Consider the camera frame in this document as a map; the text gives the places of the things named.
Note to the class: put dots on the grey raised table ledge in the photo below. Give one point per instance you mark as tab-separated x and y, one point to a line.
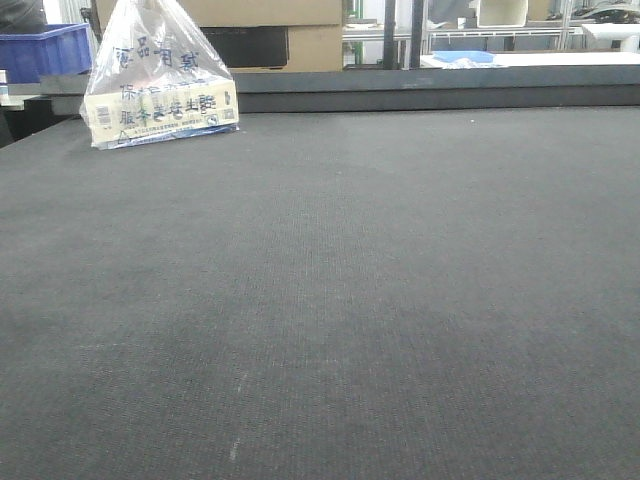
438	89

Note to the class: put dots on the clear printed plastic bag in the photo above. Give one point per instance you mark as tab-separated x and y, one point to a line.
156	78

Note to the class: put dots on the blue tray on white table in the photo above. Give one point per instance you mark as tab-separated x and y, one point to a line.
464	59

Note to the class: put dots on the black vertical pole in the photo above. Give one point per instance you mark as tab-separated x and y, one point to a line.
389	60

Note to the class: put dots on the brown cardboard box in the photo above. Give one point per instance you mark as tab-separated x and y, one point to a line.
272	36

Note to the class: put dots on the white background table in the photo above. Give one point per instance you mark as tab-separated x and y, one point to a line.
506	60

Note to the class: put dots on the blue plastic crate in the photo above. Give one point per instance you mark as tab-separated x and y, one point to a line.
62	49

